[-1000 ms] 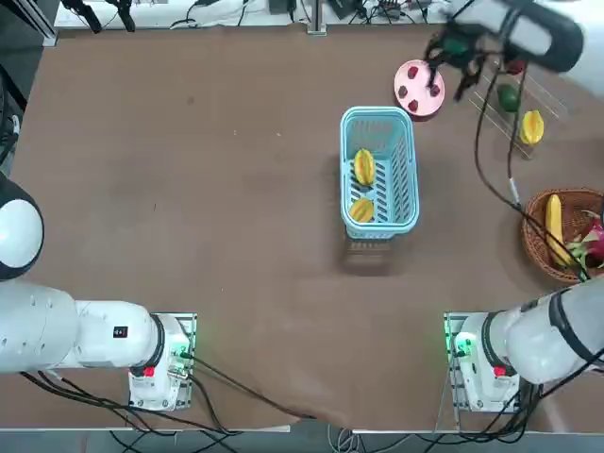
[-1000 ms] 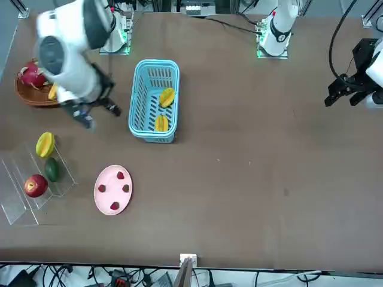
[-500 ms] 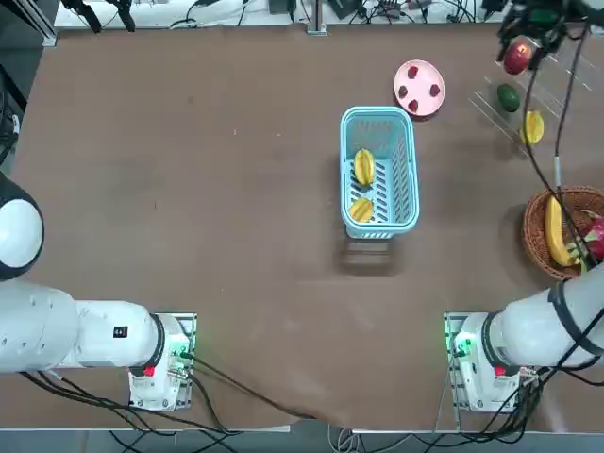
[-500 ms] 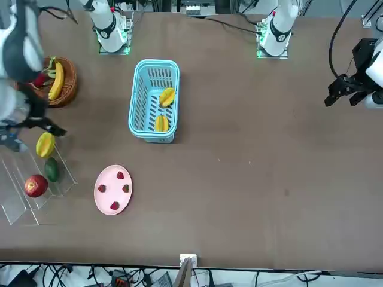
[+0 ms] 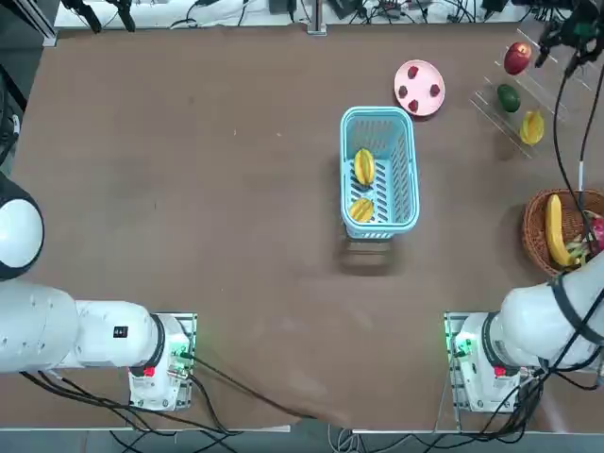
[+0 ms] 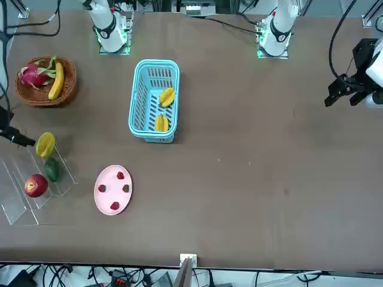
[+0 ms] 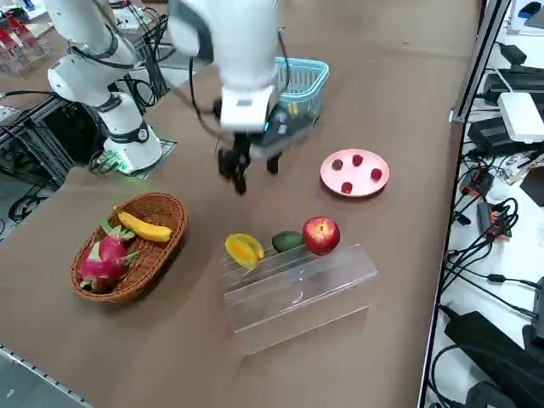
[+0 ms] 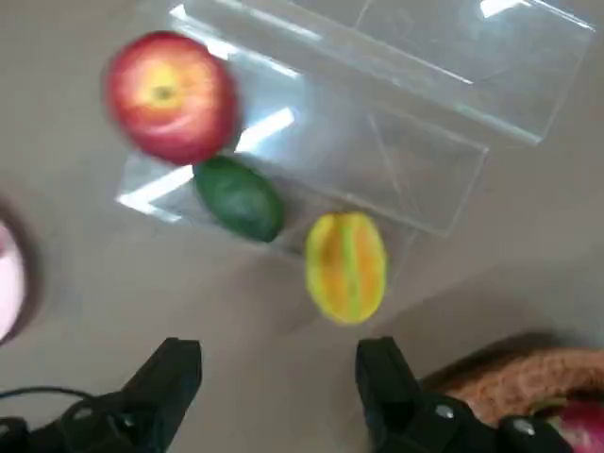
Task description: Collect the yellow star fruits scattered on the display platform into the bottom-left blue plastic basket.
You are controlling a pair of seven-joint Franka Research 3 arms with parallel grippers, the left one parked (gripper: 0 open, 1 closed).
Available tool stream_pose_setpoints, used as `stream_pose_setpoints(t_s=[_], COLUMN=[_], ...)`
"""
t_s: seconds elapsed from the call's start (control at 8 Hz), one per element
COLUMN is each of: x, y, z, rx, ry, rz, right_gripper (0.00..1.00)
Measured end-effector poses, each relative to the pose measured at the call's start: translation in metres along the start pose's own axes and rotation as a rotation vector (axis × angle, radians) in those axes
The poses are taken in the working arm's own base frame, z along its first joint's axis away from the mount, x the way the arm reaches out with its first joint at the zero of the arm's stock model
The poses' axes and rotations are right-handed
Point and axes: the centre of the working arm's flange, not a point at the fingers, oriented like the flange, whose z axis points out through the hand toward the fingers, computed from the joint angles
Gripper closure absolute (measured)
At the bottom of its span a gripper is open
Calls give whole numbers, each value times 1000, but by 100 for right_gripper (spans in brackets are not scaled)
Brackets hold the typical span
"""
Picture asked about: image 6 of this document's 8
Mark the red apple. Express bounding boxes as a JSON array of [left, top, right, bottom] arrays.
[[23, 173, 48, 198]]

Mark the brown wicker basket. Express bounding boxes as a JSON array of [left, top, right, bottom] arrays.
[[14, 56, 77, 108]]

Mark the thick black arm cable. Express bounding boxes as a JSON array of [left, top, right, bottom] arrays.
[[328, 0, 358, 80], [0, 28, 14, 120]]

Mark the pink round plate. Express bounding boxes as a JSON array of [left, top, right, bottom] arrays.
[[94, 164, 133, 215]]

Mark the green avocado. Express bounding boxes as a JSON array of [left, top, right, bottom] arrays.
[[44, 157, 60, 182]]

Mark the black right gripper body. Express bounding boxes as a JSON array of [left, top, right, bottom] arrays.
[[0, 105, 13, 132]]

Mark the black red power strip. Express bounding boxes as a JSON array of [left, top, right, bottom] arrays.
[[111, 270, 132, 287]]

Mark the aluminium post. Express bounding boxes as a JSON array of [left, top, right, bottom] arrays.
[[173, 253, 198, 287]]

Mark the black table cable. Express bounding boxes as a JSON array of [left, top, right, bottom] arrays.
[[205, 16, 260, 32]]

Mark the pink dragon fruit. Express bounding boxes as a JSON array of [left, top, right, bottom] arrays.
[[18, 56, 57, 90]]

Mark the yellow star fruit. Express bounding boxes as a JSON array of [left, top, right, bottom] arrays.
[[35, 132, 56, 158], [159, 87, 176, 108], [154, 114, 170, 132]]

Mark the white board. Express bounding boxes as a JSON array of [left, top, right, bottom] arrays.
[[0, 262, 383, 287]]

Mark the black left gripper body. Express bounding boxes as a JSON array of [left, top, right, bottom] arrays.
[[346, 38, 378, 90]]

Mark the light blue plastic basket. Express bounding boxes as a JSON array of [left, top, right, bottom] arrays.
[[128, 59, 181, 143]]

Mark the yellow banana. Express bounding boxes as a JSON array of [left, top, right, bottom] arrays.
[[48, 62, 65, 100]]

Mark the clear acrylic stepped stand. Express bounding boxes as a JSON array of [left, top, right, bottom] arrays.
[[0, 140, 78, 225]]

